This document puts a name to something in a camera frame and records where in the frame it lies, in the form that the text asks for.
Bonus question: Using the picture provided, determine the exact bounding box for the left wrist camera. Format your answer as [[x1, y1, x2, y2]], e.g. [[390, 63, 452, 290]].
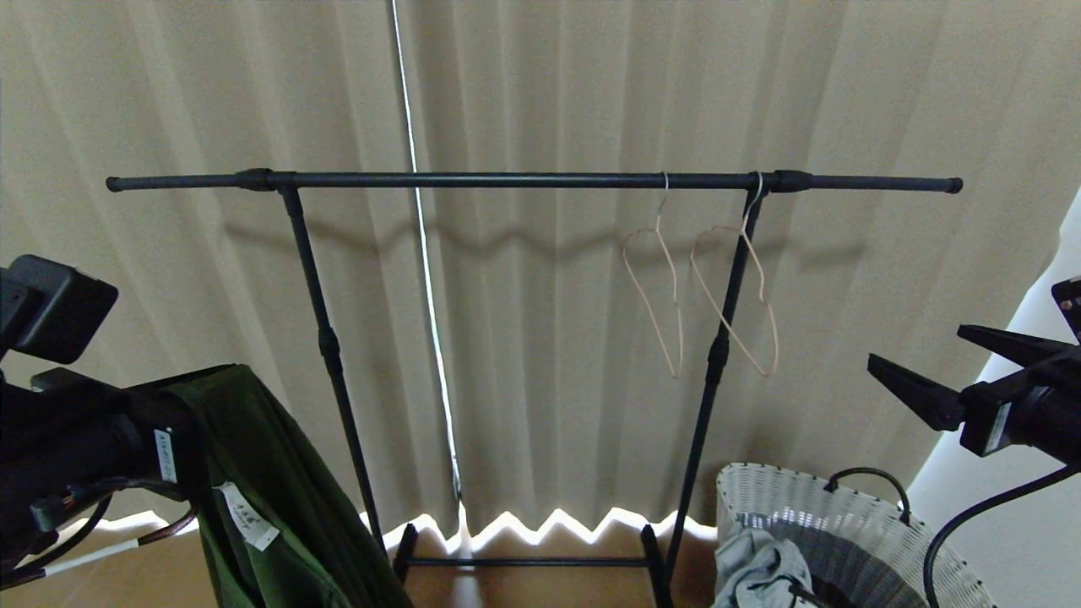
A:
[[0, 255, 119, 389]]

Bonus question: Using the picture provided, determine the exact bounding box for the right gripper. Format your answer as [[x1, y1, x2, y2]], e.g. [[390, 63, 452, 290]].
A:
[[868, 325, 1081, 467]]

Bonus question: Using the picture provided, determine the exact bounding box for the pink clothes hanger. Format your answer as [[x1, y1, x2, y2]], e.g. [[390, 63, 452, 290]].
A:
[[691, 173, 780, 378], [623, 173, 685, 379]]

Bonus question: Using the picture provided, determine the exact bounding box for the black cable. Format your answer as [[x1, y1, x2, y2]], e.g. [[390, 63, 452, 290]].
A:
[[922, 463, 1081, 608], [0, 494, 115, 585]]

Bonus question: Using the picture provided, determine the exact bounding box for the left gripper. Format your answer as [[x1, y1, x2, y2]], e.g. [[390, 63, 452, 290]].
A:
[[0, 370, 209, 516]]

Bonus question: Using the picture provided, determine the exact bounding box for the black clothes rack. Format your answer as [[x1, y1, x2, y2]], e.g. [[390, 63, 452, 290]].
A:
[[106, 167, 964, 608]]

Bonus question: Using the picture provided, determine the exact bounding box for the beige curtain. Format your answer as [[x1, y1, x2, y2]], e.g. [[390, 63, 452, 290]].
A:
[[0, 0, 1081, 541]]

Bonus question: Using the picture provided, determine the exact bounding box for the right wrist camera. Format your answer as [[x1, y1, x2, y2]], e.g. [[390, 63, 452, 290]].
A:
[[1051, 277, 1081, 339]]

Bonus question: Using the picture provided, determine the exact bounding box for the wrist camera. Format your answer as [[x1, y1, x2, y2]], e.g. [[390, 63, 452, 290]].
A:
[[0, 255, 119, 389], [1051, 277, 1081, 339]]

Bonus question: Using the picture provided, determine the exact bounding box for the green long-sleeved shirt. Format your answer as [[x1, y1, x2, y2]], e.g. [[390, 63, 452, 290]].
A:
[[165, 365, 415, 608]]

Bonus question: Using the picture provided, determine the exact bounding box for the white laundry basket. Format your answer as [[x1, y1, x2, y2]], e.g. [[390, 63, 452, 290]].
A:
[[716, 463, 997, 608]]

